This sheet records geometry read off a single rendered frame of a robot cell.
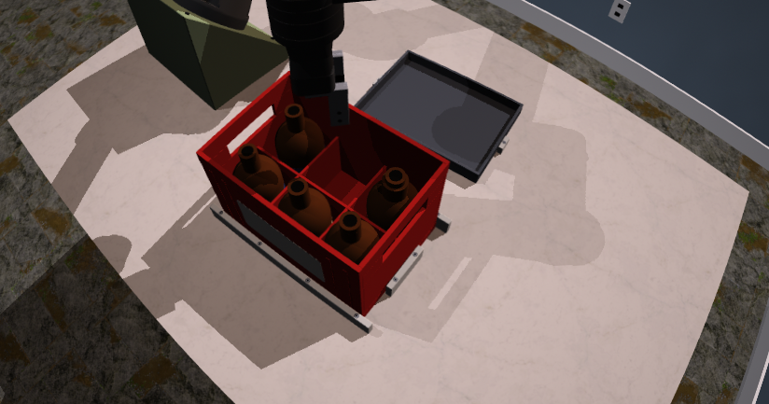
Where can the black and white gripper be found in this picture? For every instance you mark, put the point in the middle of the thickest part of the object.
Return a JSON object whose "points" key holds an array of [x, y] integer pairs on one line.
{"points": [[307, 28]]}

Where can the brown bottle with red label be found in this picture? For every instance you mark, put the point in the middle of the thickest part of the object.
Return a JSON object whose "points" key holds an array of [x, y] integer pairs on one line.
{"points": [[389, 197]]}

